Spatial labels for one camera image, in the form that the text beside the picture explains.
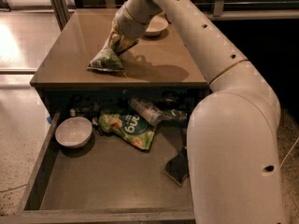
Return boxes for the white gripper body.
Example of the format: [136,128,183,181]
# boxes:
[114,4,150,39]

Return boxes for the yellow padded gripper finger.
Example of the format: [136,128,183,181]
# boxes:
[107,22,121,52]
[115,37,138,54]

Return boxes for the green jalapeno chip bag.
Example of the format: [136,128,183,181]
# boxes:
[87,41,123,72]

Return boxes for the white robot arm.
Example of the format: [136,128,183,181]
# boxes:
[115,0,287,224]

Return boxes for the white bowl on counter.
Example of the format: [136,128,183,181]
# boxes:
[144,16,168,36]

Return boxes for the grey cabinet with counter top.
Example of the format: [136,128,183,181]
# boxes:
[31,9,208,114]

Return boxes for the dark crumpled bag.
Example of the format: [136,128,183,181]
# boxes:
[67,94,100,119]

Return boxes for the green snack bag white logo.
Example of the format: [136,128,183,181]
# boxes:
[98,109,156,150]

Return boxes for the white bowl in drawer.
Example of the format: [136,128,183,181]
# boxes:
[55,117,93,148]

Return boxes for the open grey top drawer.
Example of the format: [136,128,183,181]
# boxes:
[1,103,194,224]

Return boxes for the clear plastic water bottle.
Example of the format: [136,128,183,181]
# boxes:
[129,97,164,126]

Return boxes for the blue yellow sponge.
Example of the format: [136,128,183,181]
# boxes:
[164,147,189,187]

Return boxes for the metal window frame rail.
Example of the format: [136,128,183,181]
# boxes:
[46,0,299,30]

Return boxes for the white cable with plug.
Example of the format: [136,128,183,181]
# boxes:
[279,136,299,170]

